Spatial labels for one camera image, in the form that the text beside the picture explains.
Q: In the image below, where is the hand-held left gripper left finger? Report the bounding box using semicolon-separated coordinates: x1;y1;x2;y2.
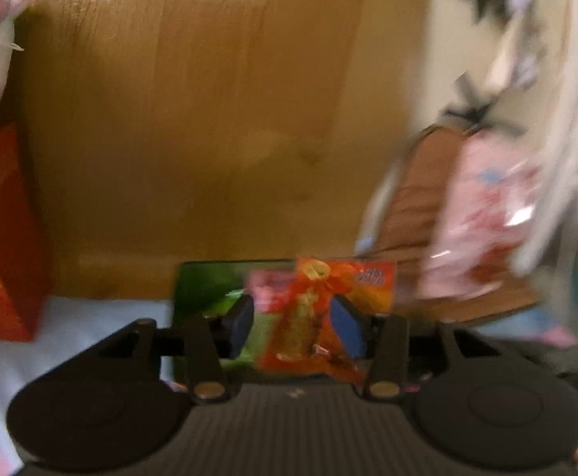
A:
98;295;256;401

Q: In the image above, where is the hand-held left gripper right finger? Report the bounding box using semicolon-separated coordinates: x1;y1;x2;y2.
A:
329;295;468;400

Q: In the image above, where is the orange snack packet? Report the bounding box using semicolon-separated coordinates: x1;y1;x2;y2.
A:
256;257;399;384

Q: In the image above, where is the black sheep print box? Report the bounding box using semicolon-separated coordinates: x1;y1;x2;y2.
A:
172;259;399;388

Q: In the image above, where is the pink snack bag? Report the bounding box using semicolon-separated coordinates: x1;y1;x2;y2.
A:
418;138;550;301

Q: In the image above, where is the wooden headboard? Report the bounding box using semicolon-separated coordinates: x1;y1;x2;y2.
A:
13;0;431;301

